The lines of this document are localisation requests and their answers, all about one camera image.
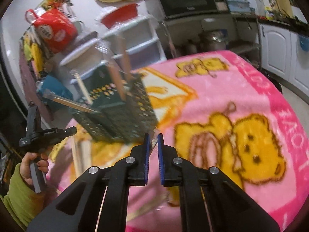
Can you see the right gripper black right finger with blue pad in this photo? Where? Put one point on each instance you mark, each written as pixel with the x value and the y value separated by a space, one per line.
pixel 209 199

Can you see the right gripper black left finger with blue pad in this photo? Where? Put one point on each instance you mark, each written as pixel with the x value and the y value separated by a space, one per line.
pixel 98 199

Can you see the wooden chopsticks pair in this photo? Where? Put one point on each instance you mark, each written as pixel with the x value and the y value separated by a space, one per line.
pixel 143 199

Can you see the green sleeve forearm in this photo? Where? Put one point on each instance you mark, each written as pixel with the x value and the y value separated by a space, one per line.
pixel 21 202

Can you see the white kitchen cabinets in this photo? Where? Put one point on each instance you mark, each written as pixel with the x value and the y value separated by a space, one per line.
pixel 283 54

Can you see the metal kitchen shelf rack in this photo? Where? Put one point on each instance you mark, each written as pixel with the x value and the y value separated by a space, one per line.
pixel 237 32

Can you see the wrapped chopsticks left side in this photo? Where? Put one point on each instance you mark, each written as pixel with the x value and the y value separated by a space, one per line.
pixel 77 158

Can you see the chopsticks leaning from basket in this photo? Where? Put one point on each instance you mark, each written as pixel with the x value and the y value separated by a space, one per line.
pixel 70 103

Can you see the blue hanging bag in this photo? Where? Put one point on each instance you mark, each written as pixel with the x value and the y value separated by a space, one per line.
pixel 55 86

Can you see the hanging clothes and towels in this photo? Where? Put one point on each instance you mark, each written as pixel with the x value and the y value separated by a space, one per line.
pixel 31 66

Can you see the left plastic drawer tower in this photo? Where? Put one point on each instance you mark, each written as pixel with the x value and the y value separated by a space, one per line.
pixel 84 59

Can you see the plastic drawer tower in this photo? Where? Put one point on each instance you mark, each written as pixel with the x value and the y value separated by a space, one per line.
pixel 84 59
pixel 142 43

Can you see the dark green utensil basket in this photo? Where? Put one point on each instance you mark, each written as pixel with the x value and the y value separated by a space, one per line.
pixel 115 119

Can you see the pink cartoon bear blanket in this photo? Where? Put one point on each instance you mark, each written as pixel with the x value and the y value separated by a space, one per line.
pixel 216 110

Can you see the red gift bag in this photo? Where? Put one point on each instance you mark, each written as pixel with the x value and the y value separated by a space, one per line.
pixel 54 28

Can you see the chopsticks standing in basket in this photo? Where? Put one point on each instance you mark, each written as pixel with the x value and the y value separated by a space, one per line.
pixel 117 71

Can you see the right plastic drawer tower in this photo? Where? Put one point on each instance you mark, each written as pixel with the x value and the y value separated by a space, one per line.
pixel 142 43

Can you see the red plastic basin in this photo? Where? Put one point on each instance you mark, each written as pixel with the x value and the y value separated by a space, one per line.
pixel 120 15

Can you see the steel pots on shelf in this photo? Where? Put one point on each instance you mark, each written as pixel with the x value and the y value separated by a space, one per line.
pixel 214 40

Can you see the wooden cutting board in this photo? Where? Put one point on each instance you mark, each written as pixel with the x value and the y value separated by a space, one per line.
pixel 282 6

